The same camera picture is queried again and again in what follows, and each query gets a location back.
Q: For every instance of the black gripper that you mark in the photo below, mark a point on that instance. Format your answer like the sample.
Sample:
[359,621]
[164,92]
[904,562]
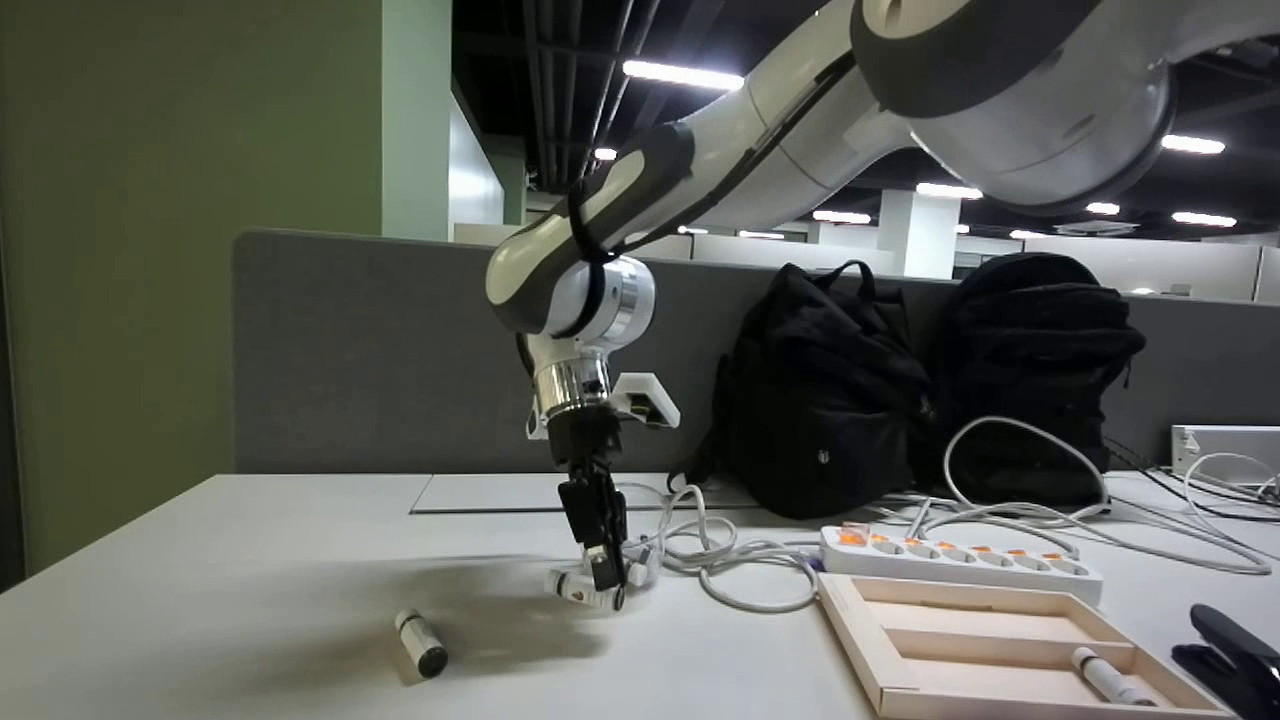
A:
[588,480]

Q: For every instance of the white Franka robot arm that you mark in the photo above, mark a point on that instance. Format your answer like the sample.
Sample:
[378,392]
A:
[800,120]

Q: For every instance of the clear glass bowl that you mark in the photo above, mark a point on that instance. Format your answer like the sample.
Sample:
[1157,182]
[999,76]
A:
[640,581]

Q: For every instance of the grey desk partition panel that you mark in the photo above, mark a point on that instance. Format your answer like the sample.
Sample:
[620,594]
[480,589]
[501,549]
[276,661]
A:
[360,362]

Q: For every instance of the white power strip orange switches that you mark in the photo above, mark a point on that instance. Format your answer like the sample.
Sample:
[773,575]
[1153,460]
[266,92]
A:
[960,569]

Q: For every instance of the ceiling strip light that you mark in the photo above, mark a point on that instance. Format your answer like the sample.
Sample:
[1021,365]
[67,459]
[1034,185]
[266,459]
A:
[605,152]
[1201,217]
[840,215]
[681,73]
[950,188]
[1193,147]
[1100,211]

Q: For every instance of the white square pillar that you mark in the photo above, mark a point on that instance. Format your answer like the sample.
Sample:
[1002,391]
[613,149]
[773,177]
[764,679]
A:
[919,243]

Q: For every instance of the large black backpack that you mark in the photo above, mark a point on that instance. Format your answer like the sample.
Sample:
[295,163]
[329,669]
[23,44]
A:
[1024,346]

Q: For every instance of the white box device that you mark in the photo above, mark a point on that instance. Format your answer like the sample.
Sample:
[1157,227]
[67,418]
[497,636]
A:
[1223,439]

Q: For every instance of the black stapler-like tool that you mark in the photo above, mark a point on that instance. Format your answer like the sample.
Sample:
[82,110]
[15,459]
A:
[1232,655]

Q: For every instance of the wooden tray frame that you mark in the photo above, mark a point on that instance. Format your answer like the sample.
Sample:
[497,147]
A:
[844,618]

